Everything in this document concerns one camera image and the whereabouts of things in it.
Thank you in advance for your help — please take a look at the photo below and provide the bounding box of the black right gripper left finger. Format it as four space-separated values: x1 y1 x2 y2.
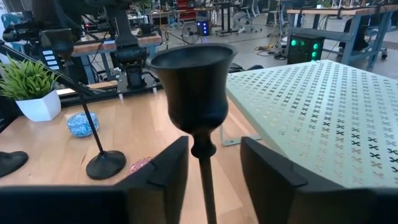
0 136 190 224

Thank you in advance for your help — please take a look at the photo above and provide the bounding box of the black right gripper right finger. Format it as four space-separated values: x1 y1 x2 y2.
241 136 398 224

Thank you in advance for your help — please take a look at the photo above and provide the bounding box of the black tall candlestick holder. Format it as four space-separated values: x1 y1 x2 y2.
40 28 127 180
150 42 239 224
0 151 29 179

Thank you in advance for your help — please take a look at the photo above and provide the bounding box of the light teal patterned candle tin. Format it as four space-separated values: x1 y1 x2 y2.
67 111 100 138

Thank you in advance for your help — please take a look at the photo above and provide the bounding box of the black box with white labels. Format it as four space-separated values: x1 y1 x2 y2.
40 46 63 72

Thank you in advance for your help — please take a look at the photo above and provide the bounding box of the green plant in white pot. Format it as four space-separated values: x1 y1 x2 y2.
0 55 62 123

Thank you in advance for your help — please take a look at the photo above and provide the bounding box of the pale green perforated metal shelf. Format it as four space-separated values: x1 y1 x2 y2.
220 59 398 189

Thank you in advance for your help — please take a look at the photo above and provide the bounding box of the wooden top robot station bench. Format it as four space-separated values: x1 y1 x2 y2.
71 33 163 58

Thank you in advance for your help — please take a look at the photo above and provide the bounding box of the computer tower with green lights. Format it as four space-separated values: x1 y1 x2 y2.
286 33 326 65

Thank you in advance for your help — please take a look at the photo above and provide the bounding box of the red tool cabinet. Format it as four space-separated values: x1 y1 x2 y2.
177 0 197 22

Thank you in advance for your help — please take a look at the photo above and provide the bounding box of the computer tower with blue lights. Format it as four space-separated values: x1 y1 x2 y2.
195 19 211 37

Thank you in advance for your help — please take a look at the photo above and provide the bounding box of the white office chair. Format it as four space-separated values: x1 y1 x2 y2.
233 0 264 34

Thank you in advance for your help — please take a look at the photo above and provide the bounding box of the wooden top workbench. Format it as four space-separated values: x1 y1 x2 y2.
285 4 398 71

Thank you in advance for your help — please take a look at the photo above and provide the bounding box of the round wire fan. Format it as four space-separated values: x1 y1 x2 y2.
181 21 201 45

